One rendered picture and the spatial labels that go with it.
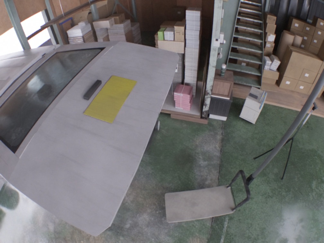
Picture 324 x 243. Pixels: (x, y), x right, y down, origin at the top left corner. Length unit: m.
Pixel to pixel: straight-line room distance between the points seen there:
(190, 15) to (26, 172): 2.58
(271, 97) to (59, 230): 4.71
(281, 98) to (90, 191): 4.09
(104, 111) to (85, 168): 0.30
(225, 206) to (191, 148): 1.11
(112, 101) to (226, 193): 1.88
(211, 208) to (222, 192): 0.26
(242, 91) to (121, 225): 3.42
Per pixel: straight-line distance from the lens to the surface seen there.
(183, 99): 3.02
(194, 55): 2.91
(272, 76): 4.43
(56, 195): 0.77
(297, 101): 4.53
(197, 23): 2.71
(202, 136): 2.95
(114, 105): 0.90
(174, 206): 2.23
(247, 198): 1.85
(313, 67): 4.67
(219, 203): 2.30
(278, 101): 4.17
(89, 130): 0.83
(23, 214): 3.45
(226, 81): 2.69
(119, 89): 0.98
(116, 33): 4.36
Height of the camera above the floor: 2.38
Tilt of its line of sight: 49 degrees down
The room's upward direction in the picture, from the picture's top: 5 degrees counter-clockwise
